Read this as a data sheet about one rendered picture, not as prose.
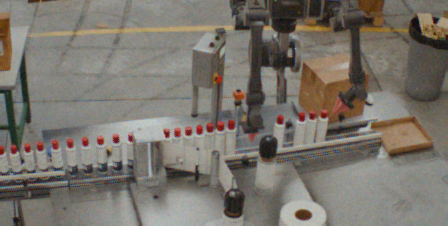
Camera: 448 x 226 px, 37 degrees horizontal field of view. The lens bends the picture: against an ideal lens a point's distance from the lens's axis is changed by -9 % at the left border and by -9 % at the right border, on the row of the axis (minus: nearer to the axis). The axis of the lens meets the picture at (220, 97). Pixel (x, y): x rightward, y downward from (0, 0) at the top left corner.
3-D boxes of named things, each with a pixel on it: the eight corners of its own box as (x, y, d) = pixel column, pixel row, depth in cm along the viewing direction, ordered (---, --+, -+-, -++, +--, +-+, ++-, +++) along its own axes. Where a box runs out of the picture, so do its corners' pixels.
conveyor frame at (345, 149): (69, 189, 338) (68, 182, 335) (66, 175, 347) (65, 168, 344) (380, 147, 379) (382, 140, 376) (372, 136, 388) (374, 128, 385)
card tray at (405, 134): (389, 155, 373) (390, 149, 371) (370, 127, 394) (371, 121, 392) (432, 146, 381) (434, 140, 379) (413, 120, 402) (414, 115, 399)
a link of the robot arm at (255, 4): (267, -10, 322) (245, -10, 320) (269, 19, 319) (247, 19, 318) (252, 17, 365) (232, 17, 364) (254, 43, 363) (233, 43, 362)
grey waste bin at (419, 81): (408, 105, 569) (421, 39, 535) (393, 78, 604) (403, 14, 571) (450, 104, 574) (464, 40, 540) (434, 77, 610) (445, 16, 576)
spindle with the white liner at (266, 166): (257, 196, 335) (262, 145, 319) (251, 185, 342) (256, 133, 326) (275, 193, 337) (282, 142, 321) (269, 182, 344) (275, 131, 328)
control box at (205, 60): (191, 85, 337) (192, 48, 326) (204, 67, 350) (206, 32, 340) (212, 90, 334) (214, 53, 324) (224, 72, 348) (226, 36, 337)
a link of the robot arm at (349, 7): (357, -9, 327) (338, -5, 327) (365, 18, 325) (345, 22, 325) (346, 16, 371) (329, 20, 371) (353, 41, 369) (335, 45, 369)
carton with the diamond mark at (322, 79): (319, 126, 390) (325, 83, 375) (297, 103, 408) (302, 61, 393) (363, 114, 401) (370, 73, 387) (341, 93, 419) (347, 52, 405)
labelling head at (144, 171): (138, 188, 335) (136, 144, 321) (132, 171, 345) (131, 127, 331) (167, 184, 338) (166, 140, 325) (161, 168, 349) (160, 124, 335)
